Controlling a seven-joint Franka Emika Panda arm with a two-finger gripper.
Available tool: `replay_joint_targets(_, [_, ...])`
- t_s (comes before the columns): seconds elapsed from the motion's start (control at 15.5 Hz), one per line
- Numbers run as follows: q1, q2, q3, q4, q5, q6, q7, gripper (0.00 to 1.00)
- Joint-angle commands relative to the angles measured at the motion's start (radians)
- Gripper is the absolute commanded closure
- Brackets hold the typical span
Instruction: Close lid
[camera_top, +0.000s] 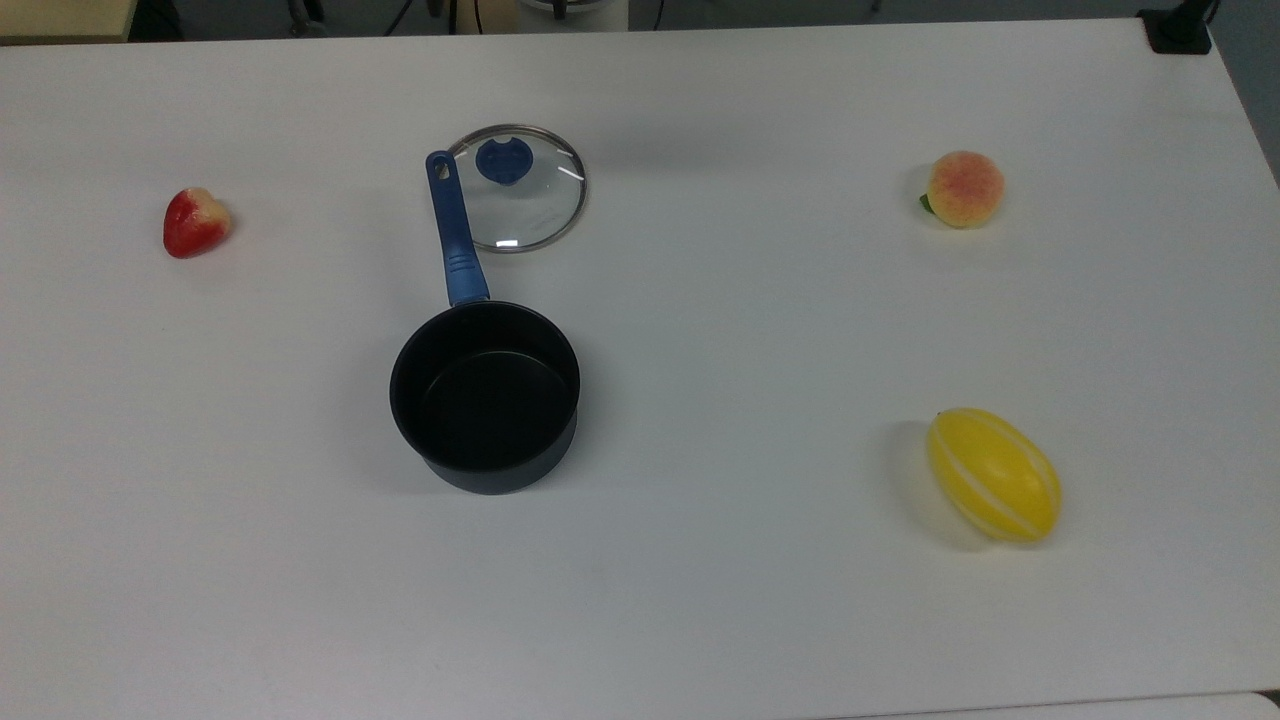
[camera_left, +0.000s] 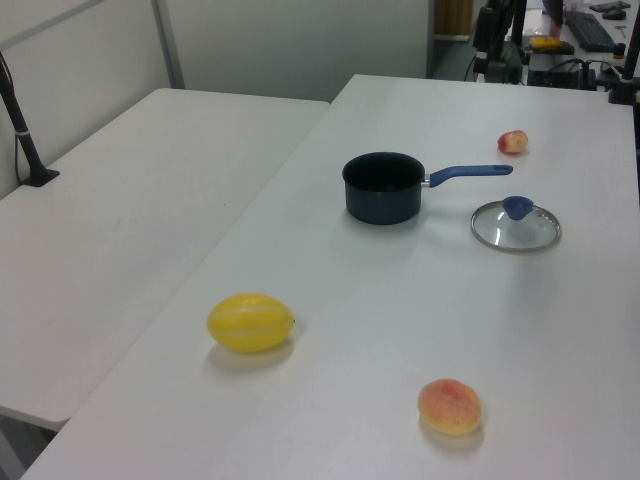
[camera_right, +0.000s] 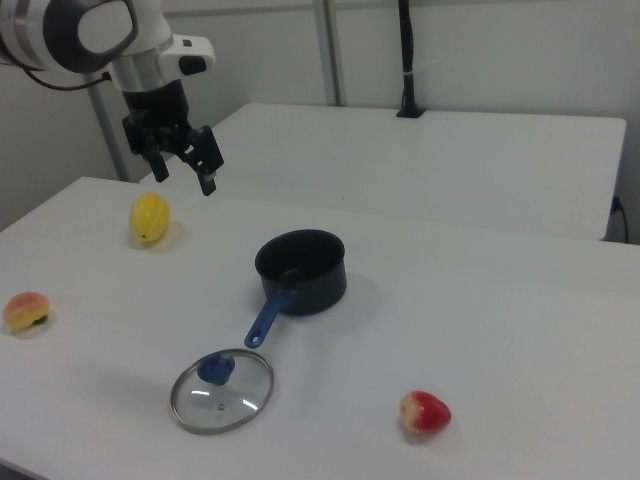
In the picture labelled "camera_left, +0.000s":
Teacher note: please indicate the black keyboard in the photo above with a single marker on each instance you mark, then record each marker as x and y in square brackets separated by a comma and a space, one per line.
[590, 30]

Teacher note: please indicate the orange pink toy peach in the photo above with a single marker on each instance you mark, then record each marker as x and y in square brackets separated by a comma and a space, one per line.
[449, 407]

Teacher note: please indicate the black clamped pole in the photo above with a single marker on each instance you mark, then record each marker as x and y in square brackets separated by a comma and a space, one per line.
[627, 60]

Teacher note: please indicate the white side table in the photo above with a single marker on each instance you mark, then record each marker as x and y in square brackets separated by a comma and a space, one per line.
[100, 225]

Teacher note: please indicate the brown wooden cabinet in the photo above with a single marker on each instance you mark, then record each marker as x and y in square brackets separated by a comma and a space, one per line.
[452, 17]

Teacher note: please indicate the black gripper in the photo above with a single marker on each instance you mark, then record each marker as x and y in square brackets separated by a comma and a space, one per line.
[486, 27]

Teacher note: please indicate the black camera pole with base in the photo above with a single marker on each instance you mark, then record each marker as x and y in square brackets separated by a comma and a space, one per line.
[25, 145]

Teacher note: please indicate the yellow striped toy melon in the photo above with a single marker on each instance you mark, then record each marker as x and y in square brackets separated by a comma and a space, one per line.
[250, 322]

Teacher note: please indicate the thin black upright pole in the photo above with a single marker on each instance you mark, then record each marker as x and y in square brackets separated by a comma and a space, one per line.
[518, 25]

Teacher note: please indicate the small black cylinder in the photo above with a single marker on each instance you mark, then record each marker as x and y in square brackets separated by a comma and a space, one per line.
[619, 51]

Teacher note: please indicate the black equipment box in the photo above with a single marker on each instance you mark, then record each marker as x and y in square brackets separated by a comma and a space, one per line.
[507, 65]

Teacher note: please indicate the glass lid with blue knob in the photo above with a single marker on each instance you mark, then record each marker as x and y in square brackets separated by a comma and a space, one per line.
[500, 235]

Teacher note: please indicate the grey partition post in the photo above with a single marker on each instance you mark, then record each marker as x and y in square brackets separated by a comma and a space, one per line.
[170, 45]

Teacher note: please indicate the yellow object on black tray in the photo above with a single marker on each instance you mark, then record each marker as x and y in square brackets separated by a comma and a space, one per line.
[545, 43]

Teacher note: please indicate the red strawberry-like toy fruit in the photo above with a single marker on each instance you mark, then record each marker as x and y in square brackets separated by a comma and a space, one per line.
[512, 142]

